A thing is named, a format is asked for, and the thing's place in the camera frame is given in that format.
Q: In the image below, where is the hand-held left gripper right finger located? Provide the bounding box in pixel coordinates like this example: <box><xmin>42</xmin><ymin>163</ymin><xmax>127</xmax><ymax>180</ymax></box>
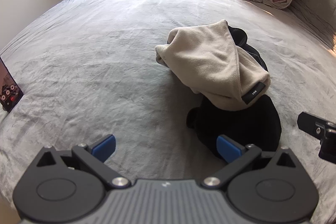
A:
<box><xmin>202</xmin><ymin>135</ymin><xmax>298</xmax><ymax>190</ymax></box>

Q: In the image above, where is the grey quilted bedspread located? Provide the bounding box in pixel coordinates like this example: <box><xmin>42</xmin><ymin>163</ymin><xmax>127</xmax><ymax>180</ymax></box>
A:
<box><xmin>285</xmin><ymin>0</ymin><xmax>336</xmax><ymax>50</ymax></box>

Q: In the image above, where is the black smartphone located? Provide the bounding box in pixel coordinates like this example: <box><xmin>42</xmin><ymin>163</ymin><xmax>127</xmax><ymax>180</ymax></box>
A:
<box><xmin>0</xmin><ymin>56</ymin><xmax>24</xmax><ymax>112</ymax></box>

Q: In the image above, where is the cream sweatshirt with black sleeves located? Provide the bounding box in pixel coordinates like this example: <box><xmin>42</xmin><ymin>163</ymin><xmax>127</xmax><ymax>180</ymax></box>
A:
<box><xmin>155</xmin><ymin>19</ymin><xmax>282</xmax><ymax>161</ymax></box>

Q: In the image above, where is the grey bed sheet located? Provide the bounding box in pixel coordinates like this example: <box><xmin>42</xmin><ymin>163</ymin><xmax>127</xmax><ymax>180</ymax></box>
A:
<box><xmin>0</xmin><ymin>0</ymin><xmax>336</xmax><ymax>224</ymax></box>

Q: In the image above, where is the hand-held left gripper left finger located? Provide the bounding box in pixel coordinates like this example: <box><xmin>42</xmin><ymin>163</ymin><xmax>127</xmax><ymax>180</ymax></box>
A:
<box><xmin>36</xmin><ymin>134</ymin><xmax>132</xmax><ymax>190</ymax></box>

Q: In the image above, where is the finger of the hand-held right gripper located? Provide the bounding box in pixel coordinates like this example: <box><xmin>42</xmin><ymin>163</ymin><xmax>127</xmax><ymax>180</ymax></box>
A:
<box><xmin>298</xmin><ymin>112</ymin><xmax>327</xmax><ymax>139</ymax></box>

